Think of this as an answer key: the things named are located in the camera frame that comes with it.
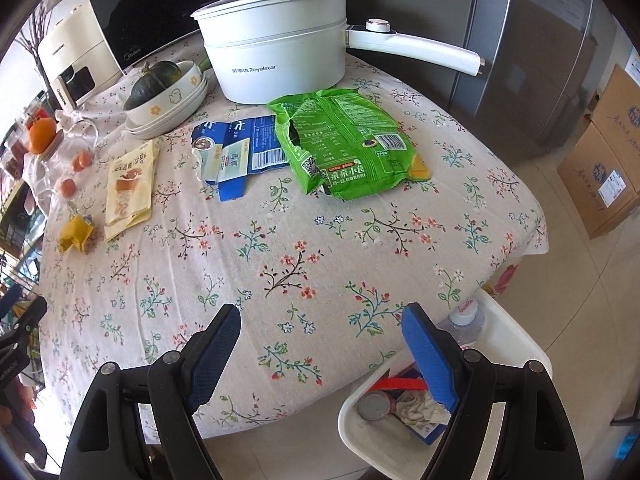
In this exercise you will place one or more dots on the blue flattened carton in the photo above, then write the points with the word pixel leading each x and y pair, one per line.
pixel 229 152

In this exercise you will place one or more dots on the yellow bread wrapper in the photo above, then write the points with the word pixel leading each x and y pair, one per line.
pixel 129 189

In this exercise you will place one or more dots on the crumpled yellow wrapper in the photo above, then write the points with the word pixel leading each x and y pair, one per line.
pixel 76 233

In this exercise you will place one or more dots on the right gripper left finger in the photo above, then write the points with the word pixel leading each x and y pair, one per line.
pixel 107 439

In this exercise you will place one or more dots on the lower cardboard box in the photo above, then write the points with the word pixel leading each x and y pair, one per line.
pixel 600 186

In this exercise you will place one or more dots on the clear plastic water bottle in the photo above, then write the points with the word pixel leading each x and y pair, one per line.
pixel 465 323

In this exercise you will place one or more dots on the black wire rack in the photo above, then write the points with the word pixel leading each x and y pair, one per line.
pixel 22 229

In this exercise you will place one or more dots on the cream air fryer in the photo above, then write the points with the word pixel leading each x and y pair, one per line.
pixel 77 59

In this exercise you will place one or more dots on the glass jar with wooden lid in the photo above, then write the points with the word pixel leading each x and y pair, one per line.
pixel 43 171

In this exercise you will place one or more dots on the white flower bowl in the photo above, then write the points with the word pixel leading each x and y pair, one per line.
pixel 170 98

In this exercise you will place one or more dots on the crumpled white paper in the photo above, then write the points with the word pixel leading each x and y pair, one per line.
pixel 419 411

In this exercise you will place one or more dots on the grey refrigerator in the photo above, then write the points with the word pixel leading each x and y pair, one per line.
pixel 544 59

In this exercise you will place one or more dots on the green snack bag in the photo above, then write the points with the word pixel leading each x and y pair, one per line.
pixel 341 144

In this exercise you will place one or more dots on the white electric cooking pot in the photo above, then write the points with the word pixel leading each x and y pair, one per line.
pixel 261 50

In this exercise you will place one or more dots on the floral tablecloth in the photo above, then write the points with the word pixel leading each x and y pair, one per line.
pixel 320 283

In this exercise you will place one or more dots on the red tin can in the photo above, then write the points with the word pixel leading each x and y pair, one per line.
pixel 376 405

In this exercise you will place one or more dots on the dark green pumpkin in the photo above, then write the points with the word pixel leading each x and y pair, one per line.
pixel 154 80

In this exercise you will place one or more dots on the stacked white plates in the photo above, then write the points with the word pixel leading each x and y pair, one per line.
pixel 157 122

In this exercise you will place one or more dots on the large orange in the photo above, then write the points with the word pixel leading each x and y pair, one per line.
pixel 41 134

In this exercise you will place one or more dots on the upper cardboard box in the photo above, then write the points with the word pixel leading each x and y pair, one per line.
pixel 616 116

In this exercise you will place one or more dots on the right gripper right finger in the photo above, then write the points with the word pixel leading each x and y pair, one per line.
pixel 535 440

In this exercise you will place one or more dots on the glass jar with red snacks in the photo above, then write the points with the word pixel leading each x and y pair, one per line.
pixel 12 159

